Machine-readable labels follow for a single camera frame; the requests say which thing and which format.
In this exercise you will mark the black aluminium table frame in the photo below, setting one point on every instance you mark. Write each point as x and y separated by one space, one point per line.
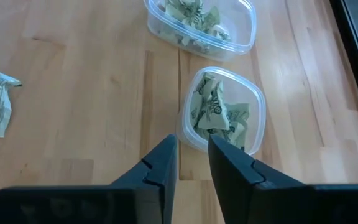
356 62

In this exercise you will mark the small clear plastic container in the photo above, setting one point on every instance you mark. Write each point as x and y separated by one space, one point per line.
256 93

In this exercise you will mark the large clear plastic container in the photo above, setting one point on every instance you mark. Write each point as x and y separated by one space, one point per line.
166 29

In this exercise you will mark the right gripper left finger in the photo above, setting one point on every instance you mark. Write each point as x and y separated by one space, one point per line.
163 174

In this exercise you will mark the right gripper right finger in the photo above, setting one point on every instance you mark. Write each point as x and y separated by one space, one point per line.
235 174

